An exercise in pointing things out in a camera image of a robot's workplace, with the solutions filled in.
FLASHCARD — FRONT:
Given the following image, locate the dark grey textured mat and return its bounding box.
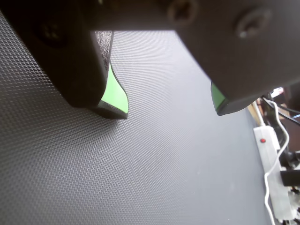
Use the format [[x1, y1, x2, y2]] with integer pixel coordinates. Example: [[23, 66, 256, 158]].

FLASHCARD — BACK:
[[0, 9, 277, 225]]

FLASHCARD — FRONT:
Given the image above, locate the thin white cable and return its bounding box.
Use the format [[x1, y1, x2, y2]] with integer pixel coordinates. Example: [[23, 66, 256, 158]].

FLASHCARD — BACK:
[[261, 97, 290, 225]]

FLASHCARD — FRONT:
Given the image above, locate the black plug block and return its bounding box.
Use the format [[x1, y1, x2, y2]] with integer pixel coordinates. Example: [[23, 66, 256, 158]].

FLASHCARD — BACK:
[[279, 150, 300, 188]]

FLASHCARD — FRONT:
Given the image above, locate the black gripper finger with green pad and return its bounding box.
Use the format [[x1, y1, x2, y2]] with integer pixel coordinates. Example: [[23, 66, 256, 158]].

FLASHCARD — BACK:
[[164, 0, 300, 117], [0, 0, 129, 120]]

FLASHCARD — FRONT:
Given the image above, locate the white power strip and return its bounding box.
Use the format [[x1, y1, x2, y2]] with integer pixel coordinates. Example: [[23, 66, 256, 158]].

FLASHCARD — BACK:
[[253, 125, 298, 224]]

